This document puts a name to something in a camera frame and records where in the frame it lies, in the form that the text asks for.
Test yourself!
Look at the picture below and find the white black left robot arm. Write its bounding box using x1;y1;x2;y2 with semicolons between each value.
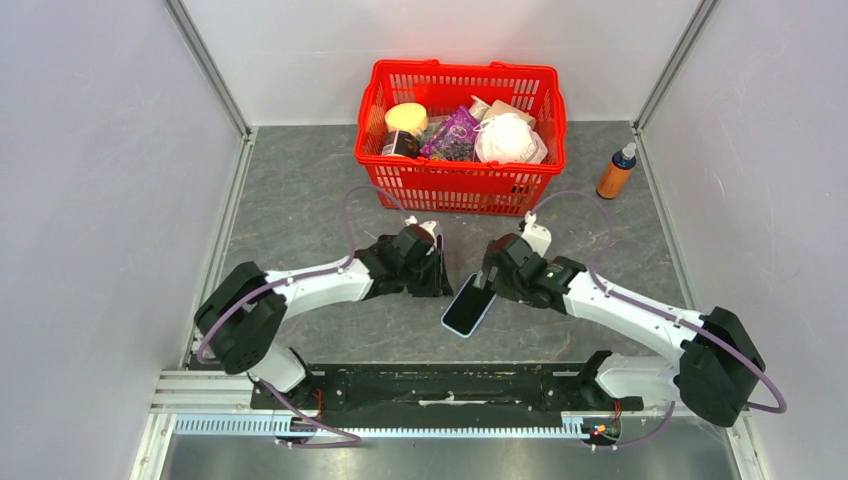
194;221;453;409

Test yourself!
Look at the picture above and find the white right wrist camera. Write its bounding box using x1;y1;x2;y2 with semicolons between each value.
520;211;552;257

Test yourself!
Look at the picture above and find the red plastic shopping basket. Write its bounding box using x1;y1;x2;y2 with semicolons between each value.
354;59;567;216

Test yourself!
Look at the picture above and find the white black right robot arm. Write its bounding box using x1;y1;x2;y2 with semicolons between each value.
481;233;765;427

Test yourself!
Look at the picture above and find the white plastic bag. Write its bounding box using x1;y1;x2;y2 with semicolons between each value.
474;113;548;164

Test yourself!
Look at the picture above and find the light blue phone case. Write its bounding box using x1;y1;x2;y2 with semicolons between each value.
441;272;498;340

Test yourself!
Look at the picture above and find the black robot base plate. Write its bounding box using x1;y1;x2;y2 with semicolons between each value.
287;362;644;428

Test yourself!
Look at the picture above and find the purple snack bag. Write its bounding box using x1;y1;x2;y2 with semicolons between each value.
420;106;480;161

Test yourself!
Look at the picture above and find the yellow lidded round tub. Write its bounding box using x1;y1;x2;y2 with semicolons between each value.
384;102;429;136

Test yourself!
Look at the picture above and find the white slotted cable duct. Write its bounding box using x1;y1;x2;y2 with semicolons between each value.
173;414;588;439

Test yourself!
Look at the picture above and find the black jar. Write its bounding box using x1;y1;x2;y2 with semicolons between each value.
381;130;420;159

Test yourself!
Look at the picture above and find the orange spray bottle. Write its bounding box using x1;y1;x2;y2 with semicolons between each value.
595;142;637;200

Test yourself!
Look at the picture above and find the brown paper package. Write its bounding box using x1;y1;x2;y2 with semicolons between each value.
483;100;536;129

